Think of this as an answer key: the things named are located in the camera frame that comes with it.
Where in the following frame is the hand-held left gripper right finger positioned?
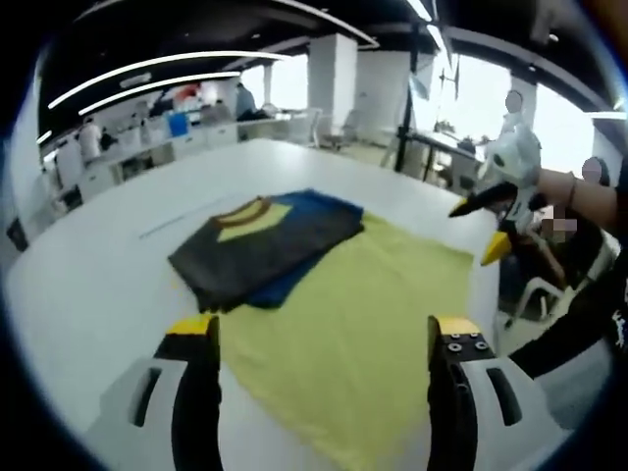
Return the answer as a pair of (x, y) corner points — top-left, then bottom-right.
(427, 315), (573, 471)

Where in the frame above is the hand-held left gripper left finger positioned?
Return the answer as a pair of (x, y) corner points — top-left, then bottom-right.
(85, 315), (222, 471)

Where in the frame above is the yellow blue grey garment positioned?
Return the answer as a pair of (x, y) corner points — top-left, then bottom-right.
(167, 188), (475, 471)

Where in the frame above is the person's right hand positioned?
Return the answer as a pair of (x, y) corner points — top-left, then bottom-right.
(536, 169), (573, 205)

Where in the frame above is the white plastic chair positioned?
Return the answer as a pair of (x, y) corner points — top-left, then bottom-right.
(503, 230), (605, 326)

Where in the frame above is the black equipment stand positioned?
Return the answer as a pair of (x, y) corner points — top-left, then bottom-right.
(393, 23), (419, 172)

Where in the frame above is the ceiling light strip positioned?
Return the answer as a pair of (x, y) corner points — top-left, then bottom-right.
(47, 50), (291, 112)
(406, 0), (443, 30)
(78, 70), (242, 117)

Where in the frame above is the white square pillar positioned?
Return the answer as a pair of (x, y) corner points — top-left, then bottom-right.
(307, 33), (360, 136)

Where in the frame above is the black floor sign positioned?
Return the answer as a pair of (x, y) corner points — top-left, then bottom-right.
(6, 217), (28, 252)

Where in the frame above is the long white desk row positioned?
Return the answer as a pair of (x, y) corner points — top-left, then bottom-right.
(43, 108), (321, 198)

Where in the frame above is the blue storage bin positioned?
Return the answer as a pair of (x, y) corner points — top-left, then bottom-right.
(167, 112), (190, 139)

